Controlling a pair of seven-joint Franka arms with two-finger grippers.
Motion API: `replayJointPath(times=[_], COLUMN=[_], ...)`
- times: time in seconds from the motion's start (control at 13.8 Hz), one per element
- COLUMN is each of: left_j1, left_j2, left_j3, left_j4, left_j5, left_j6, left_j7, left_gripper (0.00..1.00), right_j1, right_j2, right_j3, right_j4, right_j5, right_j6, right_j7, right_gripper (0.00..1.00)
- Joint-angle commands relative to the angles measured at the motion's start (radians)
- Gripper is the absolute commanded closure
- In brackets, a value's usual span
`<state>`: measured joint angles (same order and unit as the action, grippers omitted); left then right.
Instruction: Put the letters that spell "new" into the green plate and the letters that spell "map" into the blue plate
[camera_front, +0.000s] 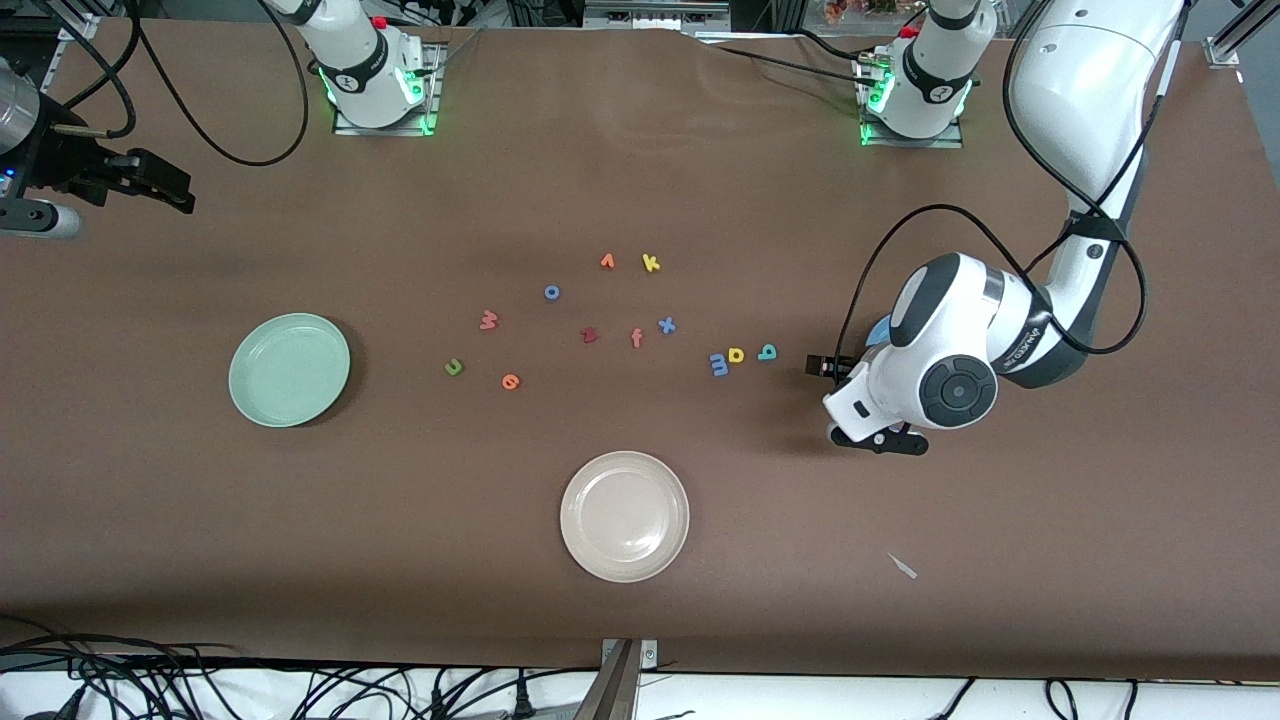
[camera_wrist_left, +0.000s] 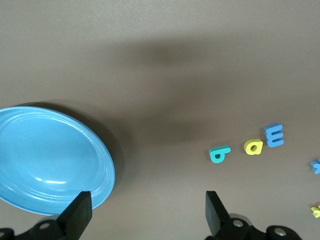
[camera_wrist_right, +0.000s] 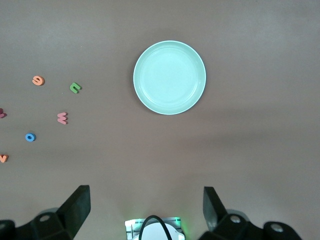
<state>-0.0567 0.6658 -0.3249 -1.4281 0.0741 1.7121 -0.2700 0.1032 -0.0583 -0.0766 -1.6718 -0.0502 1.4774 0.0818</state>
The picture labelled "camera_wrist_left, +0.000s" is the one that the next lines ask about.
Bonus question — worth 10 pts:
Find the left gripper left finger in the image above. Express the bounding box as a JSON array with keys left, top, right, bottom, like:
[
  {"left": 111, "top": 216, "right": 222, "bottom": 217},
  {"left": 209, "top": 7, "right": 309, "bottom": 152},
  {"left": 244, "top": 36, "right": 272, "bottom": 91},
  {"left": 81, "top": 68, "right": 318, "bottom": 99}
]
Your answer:
[{"left": 0, "top": 191, "right": 93, "bottom": 240}]

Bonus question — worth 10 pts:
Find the yellow letter D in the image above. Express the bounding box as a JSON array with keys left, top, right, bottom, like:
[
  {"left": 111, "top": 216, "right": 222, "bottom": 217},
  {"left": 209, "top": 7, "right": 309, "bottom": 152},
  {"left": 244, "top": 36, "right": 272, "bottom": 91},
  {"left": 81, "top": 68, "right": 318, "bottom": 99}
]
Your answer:
[{"left": 243, "top": 138, "right": 264, "bottom": 156}]

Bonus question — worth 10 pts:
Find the blue foam letter E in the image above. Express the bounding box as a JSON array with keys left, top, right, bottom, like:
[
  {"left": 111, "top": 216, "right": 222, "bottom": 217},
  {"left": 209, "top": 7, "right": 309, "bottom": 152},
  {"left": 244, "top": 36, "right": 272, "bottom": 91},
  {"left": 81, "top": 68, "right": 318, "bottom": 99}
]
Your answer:
[{"left": 263, "top": 122, "right": 286, "bottom": 148}]

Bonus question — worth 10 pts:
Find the blue foam letter x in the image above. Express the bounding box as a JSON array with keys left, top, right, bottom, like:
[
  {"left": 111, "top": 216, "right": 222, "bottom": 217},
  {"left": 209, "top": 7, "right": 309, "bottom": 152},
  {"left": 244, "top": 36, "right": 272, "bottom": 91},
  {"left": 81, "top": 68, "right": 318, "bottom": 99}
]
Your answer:
[{"left": 309, "top": 157, "right": 320, "bottom": 175}]

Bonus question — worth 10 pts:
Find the blue plate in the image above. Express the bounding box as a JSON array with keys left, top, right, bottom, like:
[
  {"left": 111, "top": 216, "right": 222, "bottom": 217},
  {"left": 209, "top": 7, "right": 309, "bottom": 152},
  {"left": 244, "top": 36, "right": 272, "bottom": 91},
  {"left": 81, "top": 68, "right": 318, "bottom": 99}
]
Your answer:
[{"left": 0, "top": 106, "right": 116, "bottom": 216}]

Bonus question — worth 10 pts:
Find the teal foam letter b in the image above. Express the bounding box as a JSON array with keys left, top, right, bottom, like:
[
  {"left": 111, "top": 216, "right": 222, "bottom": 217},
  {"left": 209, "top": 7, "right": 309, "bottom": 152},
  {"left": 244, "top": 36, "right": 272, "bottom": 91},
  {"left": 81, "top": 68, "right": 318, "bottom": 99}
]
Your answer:
[{"left": 208, "top": 146, "right": 232, "bottom": 164}]

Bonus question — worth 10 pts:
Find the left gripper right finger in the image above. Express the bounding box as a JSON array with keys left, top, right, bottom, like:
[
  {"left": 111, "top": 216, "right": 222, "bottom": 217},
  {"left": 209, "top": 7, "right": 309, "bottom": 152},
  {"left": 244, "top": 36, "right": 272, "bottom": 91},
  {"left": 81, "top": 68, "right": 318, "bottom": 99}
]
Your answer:
[{"left": 204, "top": 191, "right": 303, "bottom": 240}]

